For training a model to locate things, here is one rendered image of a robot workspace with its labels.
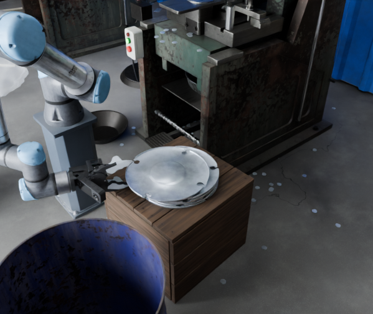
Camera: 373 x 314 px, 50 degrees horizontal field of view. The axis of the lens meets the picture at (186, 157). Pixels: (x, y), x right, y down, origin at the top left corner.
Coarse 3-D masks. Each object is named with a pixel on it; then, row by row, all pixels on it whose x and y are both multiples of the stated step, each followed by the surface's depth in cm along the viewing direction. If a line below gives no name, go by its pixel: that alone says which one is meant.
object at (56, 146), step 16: (48, 128) 151; (64, 128) 151; (80, 128) 155; (48, 144) 162; (64, 144) 154; (80, 144) 159; (64, 160) 159; (80, 160) 163; (96, 160) 170; (80, 192) 171; (64, 208) 180; (80, 208) 176; (96, 208) 180
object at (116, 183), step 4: (116, 176) 142; (108, 180) 139; (112, 180) 139; (116, 180) 140; (120, 180) 141; (108, 184) 137; (112, 184) 136; (116, 184) 137; (120, 184) 138; (124, 184) 138; (108, 188) 137; (112, 188) 137; (116, 188) 138; (120, 188) 139
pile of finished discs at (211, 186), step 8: (184, 152) 150; (200, 152) 150; (208, 160) 146; (216, 168) 142; (216, 176) 139; (200, 184) 136; (208, 184) 136; (216, 184) 137; (200, 192) 133; (208, 192) 133; (184, 200) 132; (192, 200) 130; (200, 200) 132; (176, 208) 132
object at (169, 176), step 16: (144, 160) 145; (160, 160) 145; (176, 160) 145; (192, 160) 145; (128, 176) 138; (144, 176) 138; (160, 176) 137; (176, 176) 137; (192, 176) 138; (208, 176) 138; (144, 192) 132; (160, 192) 132; (176, 192) 132; (192, 192) 132
